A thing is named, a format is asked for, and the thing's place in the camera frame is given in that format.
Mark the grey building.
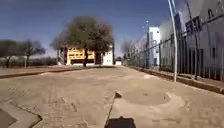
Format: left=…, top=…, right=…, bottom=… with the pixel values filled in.
left=159, top=0, right=224, bottom=82

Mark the low dark hedge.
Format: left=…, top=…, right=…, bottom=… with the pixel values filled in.
left=0, top=56, right=59, bottom=68

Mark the raised kerb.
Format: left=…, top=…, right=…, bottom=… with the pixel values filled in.
left=127, top=65, right=224, bottom=96
left=0, top=65, right=116, bottom=80

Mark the metal railing fence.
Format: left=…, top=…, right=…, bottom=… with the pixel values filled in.
left=127, top=14, right=224, bottom=83

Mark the bare dark tree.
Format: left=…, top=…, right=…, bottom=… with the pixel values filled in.
left=18, top=39, right=47, bottom=70
left=0, top=39, right=22, bottom=69

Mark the round-crowned tree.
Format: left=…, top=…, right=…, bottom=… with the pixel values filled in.
left=50, top=15, right=115, bottom=68

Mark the pale brick paved road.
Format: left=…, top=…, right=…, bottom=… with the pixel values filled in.
left=0, top=65, right=224, bottom=128

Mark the yellow and white building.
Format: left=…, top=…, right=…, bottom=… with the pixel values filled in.
left=56, top=45, right=115, bottom=67

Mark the tall white pole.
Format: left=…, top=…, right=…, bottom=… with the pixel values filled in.
left=167, top=0, right=179, bottom=83

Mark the lamp pole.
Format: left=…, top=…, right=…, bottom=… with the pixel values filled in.
left=141, top=20, right=151, bottom=70

